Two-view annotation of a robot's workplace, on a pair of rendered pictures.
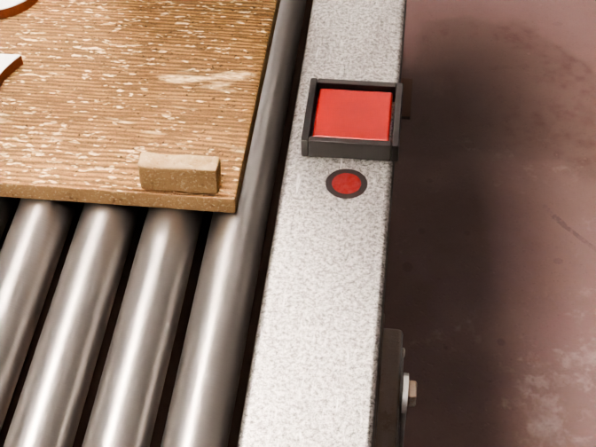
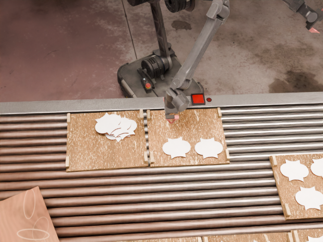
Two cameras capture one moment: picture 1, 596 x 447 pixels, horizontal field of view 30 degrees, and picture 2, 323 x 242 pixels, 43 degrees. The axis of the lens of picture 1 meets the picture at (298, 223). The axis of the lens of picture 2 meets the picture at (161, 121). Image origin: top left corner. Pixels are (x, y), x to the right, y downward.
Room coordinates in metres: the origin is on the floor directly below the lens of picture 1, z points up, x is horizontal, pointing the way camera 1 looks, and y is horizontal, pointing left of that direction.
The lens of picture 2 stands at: (1.26, 1.32, 2.79)
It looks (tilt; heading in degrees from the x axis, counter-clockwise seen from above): 55 degrees down; 254
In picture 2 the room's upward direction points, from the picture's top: 5 degrees clockwise
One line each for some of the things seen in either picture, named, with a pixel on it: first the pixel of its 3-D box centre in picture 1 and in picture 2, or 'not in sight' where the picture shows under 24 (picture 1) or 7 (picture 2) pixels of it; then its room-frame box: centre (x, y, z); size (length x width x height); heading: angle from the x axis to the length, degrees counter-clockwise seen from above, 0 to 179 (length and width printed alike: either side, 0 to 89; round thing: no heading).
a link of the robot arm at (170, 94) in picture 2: not in sight; (172, 95); (0.87, 0.11, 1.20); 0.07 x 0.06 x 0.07; 112
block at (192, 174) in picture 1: (179, 173); (219, 113); (0.58, 0.09, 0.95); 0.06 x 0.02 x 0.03; 82
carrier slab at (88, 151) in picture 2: not in sight; (106, 139); (1.21, 0.14, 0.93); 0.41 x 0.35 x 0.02; 174
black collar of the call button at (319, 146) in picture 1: (353, 118); (198, 99); (0.66, -0.05, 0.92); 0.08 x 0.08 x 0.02; 83
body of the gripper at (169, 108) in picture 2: not in sight; (171, 102); (0.87, 0.10, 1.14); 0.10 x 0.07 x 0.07; 83
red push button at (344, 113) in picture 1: (353, 120); (197, 99); (0.66, -0.05, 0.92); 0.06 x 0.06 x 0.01; 83
